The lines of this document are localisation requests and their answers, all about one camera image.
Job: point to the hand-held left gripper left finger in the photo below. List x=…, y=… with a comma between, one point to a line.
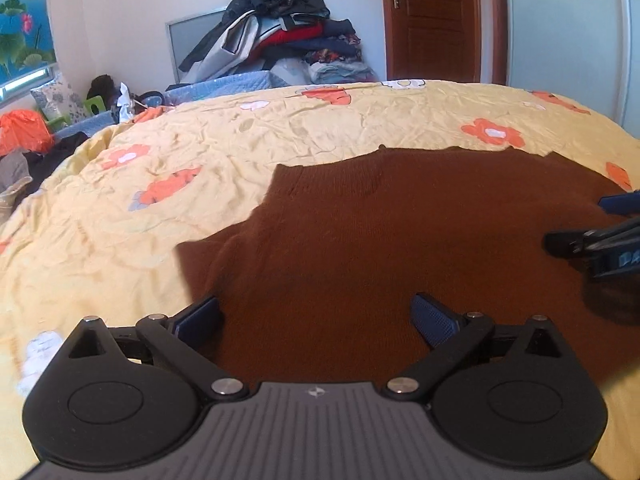
x=197, y=320

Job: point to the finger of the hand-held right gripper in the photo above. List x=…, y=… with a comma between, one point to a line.
x=565, y=242
x=620, y=203

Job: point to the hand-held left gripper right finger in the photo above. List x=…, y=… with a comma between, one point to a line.
x=432, y=321

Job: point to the brown knit sweater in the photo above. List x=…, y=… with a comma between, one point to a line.
x=375, y=235

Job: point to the pile of clothes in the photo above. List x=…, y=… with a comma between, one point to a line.
x=280, y=30

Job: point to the yellow floral bedsheet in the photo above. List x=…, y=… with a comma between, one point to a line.
x=125, y=220

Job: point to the frosted sliding wardrobe door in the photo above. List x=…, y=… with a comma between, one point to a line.
x=565, y=35

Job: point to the dark cloth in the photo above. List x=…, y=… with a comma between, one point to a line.
x=57, y=155

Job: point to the white plastic bag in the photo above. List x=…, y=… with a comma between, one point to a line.
x=124, y=102

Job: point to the blue quilt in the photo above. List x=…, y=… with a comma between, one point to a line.
x=220, y=87

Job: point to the grey cloth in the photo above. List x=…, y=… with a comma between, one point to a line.
x=14, y=172

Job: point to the green plastic chair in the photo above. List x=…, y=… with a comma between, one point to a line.
x=92, y=106

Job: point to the orange bag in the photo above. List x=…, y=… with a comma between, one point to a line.
x=25, y=132

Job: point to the brown wooden door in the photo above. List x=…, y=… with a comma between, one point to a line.
x=440, y=20

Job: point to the floral pillow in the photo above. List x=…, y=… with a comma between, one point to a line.
x=57, y=100

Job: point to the grey framed panel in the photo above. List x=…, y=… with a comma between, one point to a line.
x=187, y=40

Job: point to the white window frame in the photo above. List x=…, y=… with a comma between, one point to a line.
x=27, y=82

